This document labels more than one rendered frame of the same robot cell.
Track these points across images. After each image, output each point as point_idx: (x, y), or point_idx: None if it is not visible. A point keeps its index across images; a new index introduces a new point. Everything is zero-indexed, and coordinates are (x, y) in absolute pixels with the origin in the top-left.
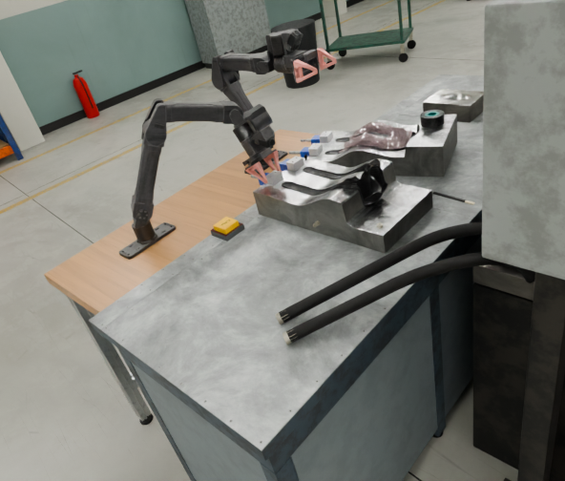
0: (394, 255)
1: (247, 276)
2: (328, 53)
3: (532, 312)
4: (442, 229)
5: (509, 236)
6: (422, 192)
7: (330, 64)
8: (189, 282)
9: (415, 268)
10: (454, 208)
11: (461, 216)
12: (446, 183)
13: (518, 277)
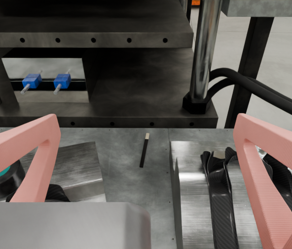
0: None
1: None
2: (5, 131)
3: (258, 68)
4: (256, 85)
5: None
6: (179, 145)
7: (49, 171)
8: None
9: (289, 100)
10: (162, 142)
11: (171, 135)
12: (116, 165)
13: (211, 100)
